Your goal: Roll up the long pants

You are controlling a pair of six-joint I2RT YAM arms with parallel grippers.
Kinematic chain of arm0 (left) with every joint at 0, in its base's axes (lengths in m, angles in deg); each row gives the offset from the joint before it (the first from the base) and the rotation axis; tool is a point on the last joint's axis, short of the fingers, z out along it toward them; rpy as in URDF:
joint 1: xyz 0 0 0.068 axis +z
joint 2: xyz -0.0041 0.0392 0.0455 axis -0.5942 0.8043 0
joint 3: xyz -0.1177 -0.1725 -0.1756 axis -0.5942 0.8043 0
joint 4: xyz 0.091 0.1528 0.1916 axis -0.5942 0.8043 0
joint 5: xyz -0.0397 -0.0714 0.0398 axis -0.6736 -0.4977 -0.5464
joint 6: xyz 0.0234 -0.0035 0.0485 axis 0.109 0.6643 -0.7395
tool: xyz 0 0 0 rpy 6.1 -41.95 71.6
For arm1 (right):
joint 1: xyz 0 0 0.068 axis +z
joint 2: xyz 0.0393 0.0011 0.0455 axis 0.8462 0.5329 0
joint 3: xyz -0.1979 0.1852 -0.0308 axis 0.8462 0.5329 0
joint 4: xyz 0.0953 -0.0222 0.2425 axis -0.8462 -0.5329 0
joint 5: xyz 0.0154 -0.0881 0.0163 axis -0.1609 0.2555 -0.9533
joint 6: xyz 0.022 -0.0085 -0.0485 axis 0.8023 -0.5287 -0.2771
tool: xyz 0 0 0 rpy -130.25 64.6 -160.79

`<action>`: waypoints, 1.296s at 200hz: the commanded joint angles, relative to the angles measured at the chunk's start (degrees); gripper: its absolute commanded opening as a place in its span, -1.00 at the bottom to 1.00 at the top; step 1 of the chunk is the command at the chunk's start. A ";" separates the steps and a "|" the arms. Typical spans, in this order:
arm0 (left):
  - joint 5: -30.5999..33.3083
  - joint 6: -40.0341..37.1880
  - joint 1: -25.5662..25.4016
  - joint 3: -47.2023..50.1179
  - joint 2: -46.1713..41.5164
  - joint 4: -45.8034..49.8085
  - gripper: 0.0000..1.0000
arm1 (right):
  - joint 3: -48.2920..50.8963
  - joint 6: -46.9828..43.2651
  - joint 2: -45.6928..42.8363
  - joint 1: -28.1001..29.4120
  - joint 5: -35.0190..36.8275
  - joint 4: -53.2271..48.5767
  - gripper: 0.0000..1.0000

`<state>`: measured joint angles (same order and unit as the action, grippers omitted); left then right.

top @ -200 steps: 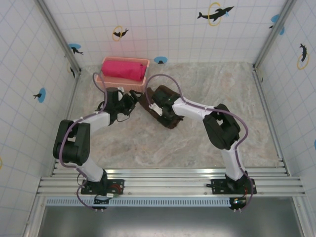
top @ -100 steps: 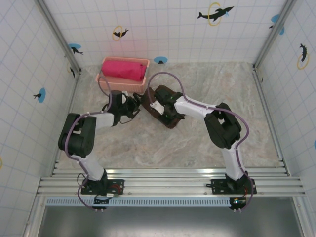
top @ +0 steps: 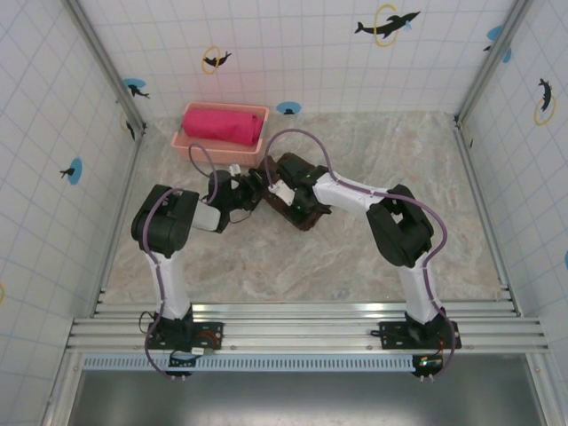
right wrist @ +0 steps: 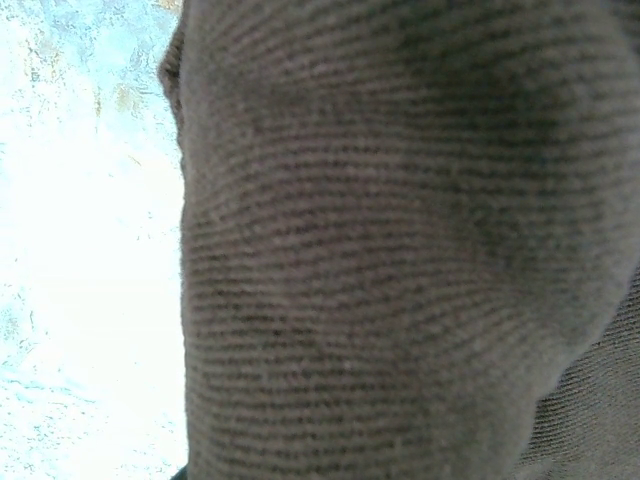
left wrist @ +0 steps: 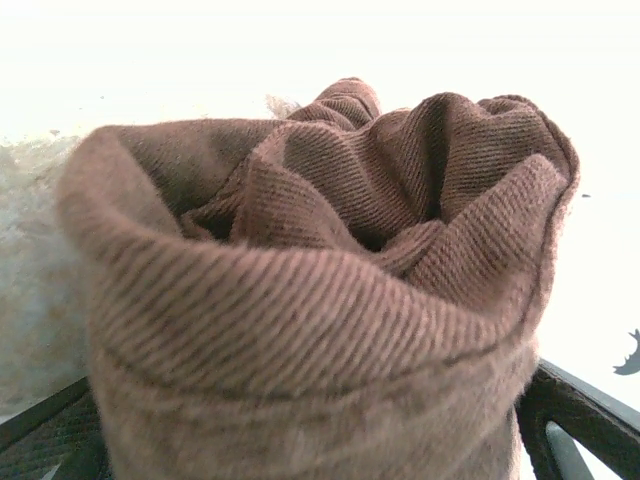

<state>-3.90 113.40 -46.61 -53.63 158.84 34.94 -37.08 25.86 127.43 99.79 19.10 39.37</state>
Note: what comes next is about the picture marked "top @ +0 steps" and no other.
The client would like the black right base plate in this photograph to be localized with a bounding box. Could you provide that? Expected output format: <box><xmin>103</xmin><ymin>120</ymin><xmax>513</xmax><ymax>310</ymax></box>
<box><xmin>370</xmin><ymin>319</ymin><xmax>462</xmax><ymax>352</ymax></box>

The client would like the aluminium front rail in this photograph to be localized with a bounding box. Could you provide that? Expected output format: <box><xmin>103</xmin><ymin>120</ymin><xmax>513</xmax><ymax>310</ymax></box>
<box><xmin>66</xmin><ymin>301</ymin><xmax>554</xmax><ymax>356</ymax></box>

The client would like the right control board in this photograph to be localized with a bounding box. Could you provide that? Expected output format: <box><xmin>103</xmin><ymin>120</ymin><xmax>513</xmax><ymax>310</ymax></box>
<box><xmin>411</xmin><ymin>352</ymin><xmax>446</xmax><ymax>383</ymax></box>

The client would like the aluminium side rail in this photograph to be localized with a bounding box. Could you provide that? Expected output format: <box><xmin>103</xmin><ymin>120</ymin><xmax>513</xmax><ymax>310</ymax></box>
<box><xmin>452</xmin><ymin>114</ymin><xmax>523</xmax><ymax>317</ymax></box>
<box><xmin>91</xmin><ymin>128</ymin><xmax>150</xmax><ymax>319</ymax></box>

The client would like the brown towel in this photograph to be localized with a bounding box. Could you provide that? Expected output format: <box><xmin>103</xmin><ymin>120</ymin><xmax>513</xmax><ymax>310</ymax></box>
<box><xmin>264</xmin><ymin>152</ymin><xmax>332</xmax><ymax>233</ymax></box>

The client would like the seahorse yellow ring sticker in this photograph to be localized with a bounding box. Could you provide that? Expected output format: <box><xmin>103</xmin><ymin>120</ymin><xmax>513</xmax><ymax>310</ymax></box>
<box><xmin>532</xmin><ymin>76</ymin><xmax>558</xmax><ymax>127</ymax></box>

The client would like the pink plastic basket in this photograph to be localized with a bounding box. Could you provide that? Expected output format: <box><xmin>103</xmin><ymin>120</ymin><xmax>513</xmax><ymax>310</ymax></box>
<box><xmin>170</xmin><ymin>101</ymin><xmax>272</xmax><ymax>167</ymax></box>

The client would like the control board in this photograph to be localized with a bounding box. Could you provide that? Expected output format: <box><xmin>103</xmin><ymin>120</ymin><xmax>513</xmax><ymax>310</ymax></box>
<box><xmin>167</xmin><ymin>348</ymin><xmax>206</xmax><ymax>383</ymax></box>
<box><xmin>411</xmin><ymin>352</ymin><xmax>446</xmax><ymax>383</ymax></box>

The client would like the blue patch wall sticker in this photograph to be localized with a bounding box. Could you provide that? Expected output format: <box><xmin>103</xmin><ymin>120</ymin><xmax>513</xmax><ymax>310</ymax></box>
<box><xmin>482</xmin><ymin>24</ymin><xmax>513</xmax><ymax>64</ymax></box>

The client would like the aluminium corner post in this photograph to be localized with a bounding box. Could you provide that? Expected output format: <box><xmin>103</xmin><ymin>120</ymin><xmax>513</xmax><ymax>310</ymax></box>
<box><xmin>455</xmin><ymin>0</ymin><xmax>533</xmax><ymax>124</ymax></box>
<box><xmin>65</xmin><ymin>0</ymin><xmax>148</xmax><ymax>134</ymax></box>

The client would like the rolled pink cloth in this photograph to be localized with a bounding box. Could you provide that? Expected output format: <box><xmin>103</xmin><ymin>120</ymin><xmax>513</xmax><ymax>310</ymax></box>
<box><xmin>182</xmin><ymin>107</ymin><xmax>264</xmax><ymax>146</ymax></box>

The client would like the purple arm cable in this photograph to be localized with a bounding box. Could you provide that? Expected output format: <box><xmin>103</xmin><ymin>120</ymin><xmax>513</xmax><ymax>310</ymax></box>
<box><xmin>144</xmin><ymin>142</ymin><xmax>223</xmax><ymax>381</ymax></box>
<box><xmin>263</xmin><ymin>128</ymin><xmax>456</xmax><ymax>381</ymax></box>

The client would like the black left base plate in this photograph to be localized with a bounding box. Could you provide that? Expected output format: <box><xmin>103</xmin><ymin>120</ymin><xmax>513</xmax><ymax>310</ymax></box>
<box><xmin>146</xmin><ymin>318</ymin><xmax>225</xmax><ymax>352</ymax></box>

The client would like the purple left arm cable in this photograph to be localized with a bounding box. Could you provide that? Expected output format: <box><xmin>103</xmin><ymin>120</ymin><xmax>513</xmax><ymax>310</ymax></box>
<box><xmin>144</xmin><ymin>142</ymin><xmax>223</xmax><ymax>381</ymax></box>

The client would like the grey metal panel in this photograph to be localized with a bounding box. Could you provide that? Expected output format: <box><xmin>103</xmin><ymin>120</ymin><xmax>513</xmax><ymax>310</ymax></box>
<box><xmin>66</xmin><ymin>370</ymin><xmax>549</xmax><ymax>426</ymax></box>

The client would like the left control board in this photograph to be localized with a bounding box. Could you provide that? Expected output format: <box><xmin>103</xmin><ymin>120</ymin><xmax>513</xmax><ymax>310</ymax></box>
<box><xmin>167</xmin><ymin>348</ymin><xmax>206</xmax><ymax>383</ymax></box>

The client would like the white slotted cable duct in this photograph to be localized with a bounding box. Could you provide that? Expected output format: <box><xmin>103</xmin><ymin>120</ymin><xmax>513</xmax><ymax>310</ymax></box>
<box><xmin>82</xmin><ymin>352</ymin><xmax>540</xmax><ymax>375</ymax></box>

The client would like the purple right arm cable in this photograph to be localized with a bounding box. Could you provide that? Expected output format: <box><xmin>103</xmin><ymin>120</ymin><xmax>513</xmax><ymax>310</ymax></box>
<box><xmin>263</xmin><ymin>128</ymin><xmax>456</xmax><ymax>381</ymax></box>

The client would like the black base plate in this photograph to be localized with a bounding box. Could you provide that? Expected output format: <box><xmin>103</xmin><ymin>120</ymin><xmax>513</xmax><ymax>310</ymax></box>
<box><xmin>370</xmin><ymin>319</ymin><xmax>462</xmax><ymax>352</ymax></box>
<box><xmin>146</xmin><ymin>318</ymin><xmax>225</xmax><ymax>352</ymax></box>

